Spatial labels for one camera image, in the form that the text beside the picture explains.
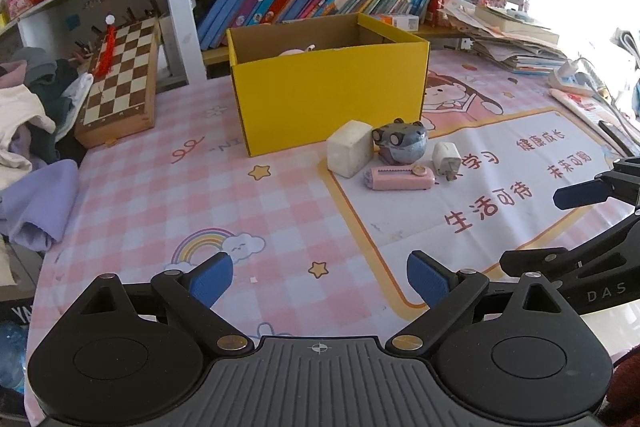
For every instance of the pink checkered desktop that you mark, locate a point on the pink checkered desktop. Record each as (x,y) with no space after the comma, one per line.
(175,207)

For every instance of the red and white booklet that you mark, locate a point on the red and white booklet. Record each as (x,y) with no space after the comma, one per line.
(582,107)

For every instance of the pile of clothes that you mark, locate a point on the pile of clothes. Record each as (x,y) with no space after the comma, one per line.
(35,107)

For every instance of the white cube block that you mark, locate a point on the white cube block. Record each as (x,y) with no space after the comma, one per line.
(347,152)

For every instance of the person's dark red clothing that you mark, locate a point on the person's dark red clothing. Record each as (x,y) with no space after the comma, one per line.
(627,387)

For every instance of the grey frog toy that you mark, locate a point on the grey frog toy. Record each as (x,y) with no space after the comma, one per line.
(402,146)

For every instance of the small white carton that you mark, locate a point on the small white carton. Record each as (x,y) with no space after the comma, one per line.
(402,22)

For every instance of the black pen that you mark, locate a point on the black pen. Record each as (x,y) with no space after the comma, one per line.
(615,136)

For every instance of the folded newspaper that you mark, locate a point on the folded newspaper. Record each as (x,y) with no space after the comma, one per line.
(627,47)

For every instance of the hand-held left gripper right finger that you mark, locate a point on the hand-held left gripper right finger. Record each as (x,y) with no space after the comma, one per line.
(427,279)

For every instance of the white power strip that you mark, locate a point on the white power strip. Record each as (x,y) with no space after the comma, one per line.
(570,79)

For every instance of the white charger plug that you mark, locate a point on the white charger plug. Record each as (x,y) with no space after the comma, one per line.
(446,157)

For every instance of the white item inside box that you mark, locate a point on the white item inside box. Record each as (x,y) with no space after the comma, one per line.
(296,52)

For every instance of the purple cloth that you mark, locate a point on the purple cloth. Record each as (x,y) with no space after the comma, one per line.
(40,202)

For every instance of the stack of papers and books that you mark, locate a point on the stack of papers and books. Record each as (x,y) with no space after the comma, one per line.
(505,37)

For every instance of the wooden chessboard box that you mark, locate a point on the wooden chessboard box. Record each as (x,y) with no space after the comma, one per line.
(120,82)

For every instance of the yellow cardboard box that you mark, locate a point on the yellow cardboard box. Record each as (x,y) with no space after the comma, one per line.
(325,102)

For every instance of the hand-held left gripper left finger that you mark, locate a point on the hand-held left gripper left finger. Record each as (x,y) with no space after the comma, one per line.
(212,279)

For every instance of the blue translucent plastic item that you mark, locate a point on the blue translucent plastic item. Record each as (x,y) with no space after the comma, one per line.
(11,352)

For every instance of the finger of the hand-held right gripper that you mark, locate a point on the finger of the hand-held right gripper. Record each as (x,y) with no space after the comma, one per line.
(575,195)
(540,259)

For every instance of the red tassel ornament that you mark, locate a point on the red tassel ornament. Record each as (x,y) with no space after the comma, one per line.
(107,47)

